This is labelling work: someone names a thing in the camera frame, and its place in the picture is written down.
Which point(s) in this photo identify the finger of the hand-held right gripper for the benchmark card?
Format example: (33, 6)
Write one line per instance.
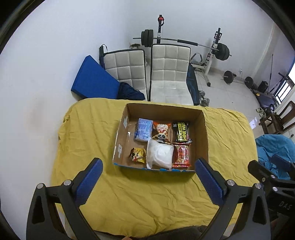
(260, 172)
(281, 163)

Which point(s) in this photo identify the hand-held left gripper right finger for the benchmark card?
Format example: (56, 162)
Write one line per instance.
(208, 182)

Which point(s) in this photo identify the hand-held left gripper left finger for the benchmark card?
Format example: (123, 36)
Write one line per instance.
(89, 182)

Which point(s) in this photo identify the red snack packet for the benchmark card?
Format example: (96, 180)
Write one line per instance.
(181, 155)

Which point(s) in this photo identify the cardboard box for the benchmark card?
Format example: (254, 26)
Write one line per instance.
(128, 147)

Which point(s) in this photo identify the small yellow black snack packet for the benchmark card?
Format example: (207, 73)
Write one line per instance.
(137, 155)

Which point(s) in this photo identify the black yellow wipes packet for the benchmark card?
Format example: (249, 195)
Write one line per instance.
(182, 133)

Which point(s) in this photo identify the white soft plastic packet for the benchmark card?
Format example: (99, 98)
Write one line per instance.
(160, 154)

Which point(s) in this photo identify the orange panda snack packet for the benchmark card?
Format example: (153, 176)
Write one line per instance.
(161, 129)

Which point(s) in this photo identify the light blue tissue packet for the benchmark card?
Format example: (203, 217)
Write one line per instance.
(143, 129)

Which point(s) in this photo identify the light blue blanket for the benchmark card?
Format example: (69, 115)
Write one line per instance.
(267, 145)

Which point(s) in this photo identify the yellow tablecloth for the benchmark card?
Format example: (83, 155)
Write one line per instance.
(138, 196)

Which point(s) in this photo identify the white shoe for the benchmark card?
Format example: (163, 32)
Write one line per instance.
(263, 113)
(259, 110)

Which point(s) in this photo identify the dark wooden chair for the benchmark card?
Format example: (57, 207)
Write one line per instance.
(289, 110)

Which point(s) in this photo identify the person's dark grey clothing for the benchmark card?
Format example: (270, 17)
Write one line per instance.
(184, 234)

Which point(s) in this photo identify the black exercise bench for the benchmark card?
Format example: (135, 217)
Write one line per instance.
(265, 98)

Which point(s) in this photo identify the window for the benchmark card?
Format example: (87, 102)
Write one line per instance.
(285, 87)

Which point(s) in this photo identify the black speaker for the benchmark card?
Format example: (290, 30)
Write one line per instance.
(262, 86)

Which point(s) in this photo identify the black exercise stand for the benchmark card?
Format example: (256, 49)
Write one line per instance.
(282, 77)

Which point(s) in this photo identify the black blue bench pad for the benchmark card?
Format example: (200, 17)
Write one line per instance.
(193, 85)

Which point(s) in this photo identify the dark blue quilted cloth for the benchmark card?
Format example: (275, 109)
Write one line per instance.
(129, 92)

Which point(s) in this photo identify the short barbell with black plates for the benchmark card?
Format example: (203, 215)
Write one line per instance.
(228, 76)

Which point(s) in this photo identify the blue foam mat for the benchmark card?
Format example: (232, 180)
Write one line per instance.
(92, 78)

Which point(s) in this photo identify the white quilted chair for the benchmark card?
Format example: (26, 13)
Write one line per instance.
(124, 67)
(169, 67)

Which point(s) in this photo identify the white weight bench rack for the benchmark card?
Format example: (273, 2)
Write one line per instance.
(210, 60)

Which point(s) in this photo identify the long barbell with black plates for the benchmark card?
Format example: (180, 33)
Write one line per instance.
(186, 41)

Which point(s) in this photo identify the black upright with red knob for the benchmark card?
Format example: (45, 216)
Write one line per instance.
(159, 30)

